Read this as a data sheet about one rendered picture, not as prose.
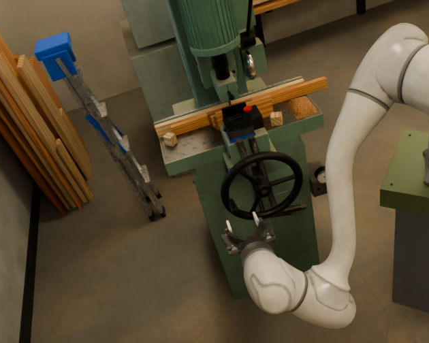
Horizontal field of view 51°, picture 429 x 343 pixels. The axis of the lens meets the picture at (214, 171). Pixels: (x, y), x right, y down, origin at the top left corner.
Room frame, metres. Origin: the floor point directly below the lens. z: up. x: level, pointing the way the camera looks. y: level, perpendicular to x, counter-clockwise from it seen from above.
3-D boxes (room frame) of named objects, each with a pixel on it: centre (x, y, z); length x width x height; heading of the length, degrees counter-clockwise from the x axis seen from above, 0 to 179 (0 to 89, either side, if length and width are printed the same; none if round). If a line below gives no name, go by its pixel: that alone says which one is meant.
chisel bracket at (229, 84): (1.49, -0.13, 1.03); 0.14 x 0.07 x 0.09; 2
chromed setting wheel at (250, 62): (1.61, -0.25, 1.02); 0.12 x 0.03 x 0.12; 2
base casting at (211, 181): (1.60, -0.13, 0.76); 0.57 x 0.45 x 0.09; 2
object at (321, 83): (1.48, -0.20, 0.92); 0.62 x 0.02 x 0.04; 92
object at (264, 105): (1.40, -0.17, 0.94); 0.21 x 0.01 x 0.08; 92
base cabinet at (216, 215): (1.59, -0.12, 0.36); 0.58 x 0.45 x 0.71; 2
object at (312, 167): (1.34, -0.40, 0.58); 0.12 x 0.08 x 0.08; 2
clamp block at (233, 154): (1.28, -0.14, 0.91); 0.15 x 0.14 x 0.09; 92
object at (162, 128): (1.49, -0.13, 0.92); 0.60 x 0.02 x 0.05; 92
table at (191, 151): (1.37, -0.13, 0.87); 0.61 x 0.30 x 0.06; 92
